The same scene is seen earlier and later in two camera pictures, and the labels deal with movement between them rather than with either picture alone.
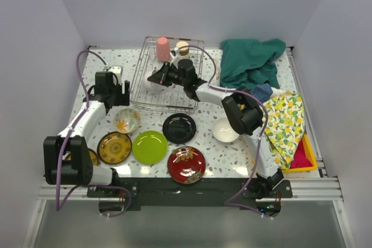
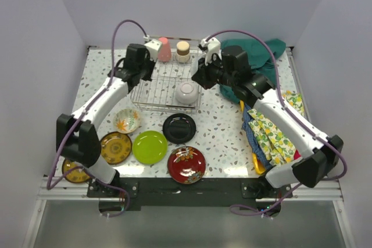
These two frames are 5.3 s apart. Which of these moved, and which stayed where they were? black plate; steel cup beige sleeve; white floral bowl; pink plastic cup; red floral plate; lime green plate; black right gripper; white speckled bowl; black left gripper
Moved: white speckled bowl; black right gripper; black left gripper
Stayed: steel cup beige sleeve; white floral bowl; pink plastic cup; lime green plate; black plate; red floral plate
